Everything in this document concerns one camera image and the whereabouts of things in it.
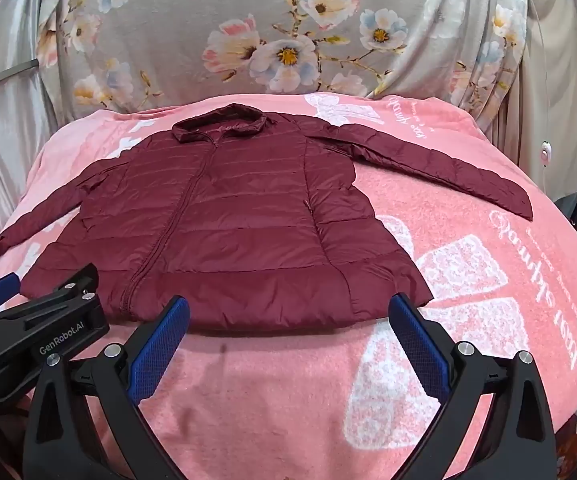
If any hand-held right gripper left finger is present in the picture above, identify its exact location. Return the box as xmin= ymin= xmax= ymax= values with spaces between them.
xmin=21 ymin=296 xmax=192 ymax=480

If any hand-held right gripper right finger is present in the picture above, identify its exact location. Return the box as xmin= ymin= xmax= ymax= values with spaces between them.
xmin=388 ymin=294 xmax=559 ymax=480

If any maroon puffer jacket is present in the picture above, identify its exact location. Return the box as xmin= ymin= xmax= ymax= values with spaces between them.
xmin=0 ymin=102 xmax=534 ymax=332

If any pink blanket with white bows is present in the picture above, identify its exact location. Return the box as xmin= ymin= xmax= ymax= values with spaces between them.
xmin=0 ymin=91 xmax=577 ymax=480

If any light grey curtain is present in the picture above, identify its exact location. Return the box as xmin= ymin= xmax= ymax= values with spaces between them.
xmin=0 ymin=0 xmax=69 ymax=263

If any beige curtain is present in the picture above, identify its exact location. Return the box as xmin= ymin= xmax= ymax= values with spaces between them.
xmin=505 ymin=0 xmax=577 ymax=211

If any grey floral bed sheet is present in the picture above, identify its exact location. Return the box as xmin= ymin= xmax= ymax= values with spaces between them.
xmin=36 ymin=0 xmax=529 ymax=113

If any white cable with round switch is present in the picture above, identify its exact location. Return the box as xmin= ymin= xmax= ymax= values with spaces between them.
xmin=521 ymin=0 xmax=555 ymax=193

